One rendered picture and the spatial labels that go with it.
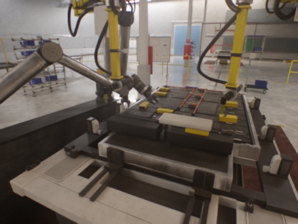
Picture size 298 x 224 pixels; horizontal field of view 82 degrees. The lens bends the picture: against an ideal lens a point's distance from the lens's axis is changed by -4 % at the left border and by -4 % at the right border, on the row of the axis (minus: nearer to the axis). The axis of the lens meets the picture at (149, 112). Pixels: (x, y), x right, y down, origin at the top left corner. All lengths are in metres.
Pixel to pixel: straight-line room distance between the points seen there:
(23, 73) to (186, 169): 1.27
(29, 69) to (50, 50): 0.20
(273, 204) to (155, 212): 0.63
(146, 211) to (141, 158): 0.33
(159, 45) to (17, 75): 8.70
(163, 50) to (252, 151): 8.67
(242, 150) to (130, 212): 0.88
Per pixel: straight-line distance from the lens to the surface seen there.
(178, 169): 1.14
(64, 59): 1.76
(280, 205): 1.24
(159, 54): 9.80
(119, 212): 1.07
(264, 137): 1.84
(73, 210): 1.14
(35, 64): 1.50
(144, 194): 1.23
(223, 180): 1.12
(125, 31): 2.27
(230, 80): 1.29
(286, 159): 1.38
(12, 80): 1.52
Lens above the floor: 1.66
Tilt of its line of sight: 21 degrees down
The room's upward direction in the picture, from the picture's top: straight up
